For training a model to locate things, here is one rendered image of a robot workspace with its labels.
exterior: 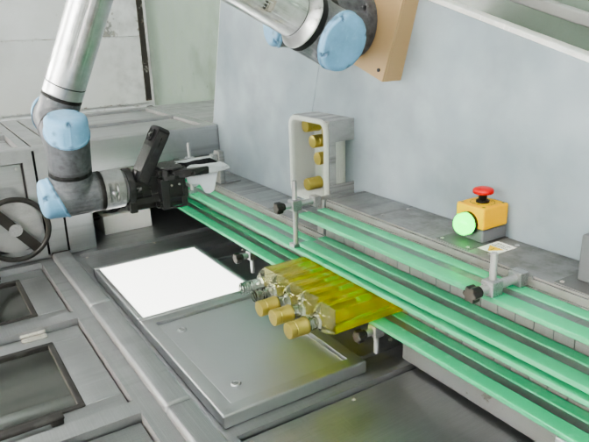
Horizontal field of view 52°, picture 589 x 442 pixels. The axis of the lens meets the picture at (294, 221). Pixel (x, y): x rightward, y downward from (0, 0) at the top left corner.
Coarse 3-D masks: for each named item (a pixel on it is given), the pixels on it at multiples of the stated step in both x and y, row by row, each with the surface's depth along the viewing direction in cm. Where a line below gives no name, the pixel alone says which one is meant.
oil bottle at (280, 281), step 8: (312, 264) 143; (280, 272) 139; (288, 272) 139; (296, 272) 139; (304, 272) 138; (312, 272) 138; (320, 272) 139; (272, 280) 137; (280, 280) 135; (288, 280) 135; (296, 280) 136; (280, 288) 134
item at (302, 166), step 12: (300, 120) 165; (312, 120) 155; (300, 132) 166; (312, 132) 168; (324, 132) 151; (300, 144) 167; (324, 144) 152; (300, 156) 168; (312, 156) 170; (324, 156) 153; (300, 168) 169; (312, 168) 171; (324, 168) 154; (300, 180) 170; (324, 180) 155; (300, 192) 168; (312, 192) 166; (324, 192) 156
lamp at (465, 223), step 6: (456, 216) 118; (462, 216) 116; (468, 216) 116; (474, 216) 117; (456, 222) 117; (462, 222) 116; (468, 222) 116; (474, 222) 116; (456, 228) 118; (462, 228) 116; (468, 228) 116; (474, 228) 117; (462, 234) 117
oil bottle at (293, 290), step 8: (328, 272) 139; (304, 280) 135; (312, 280) 135; (320, 280) 134; (328, 280) 134; (336, 280) 135; (288, 288) 132; (296, 288) 131; (304, 288) 131; (288, 296) 130; (296, 296) 130
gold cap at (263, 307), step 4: (272, 296) 130; (276, 296) 129; (260, 300) 128; (264, 300) 128; (268, 300) 128; (272, 300) 128; (276, 300) 129; (256, 304) 129; (260, 304) 127; (264, 304) 127; (268, 304) 128; (272, 304) 128; (276, 304) 128; (256, 308) 129; (260, 308) 127; (264, 308) 127; (268, 308) 127; (272, 308) 128; (260, 312) 128; (264, 312) 127; (268, 312) 128; (260, 316) 128
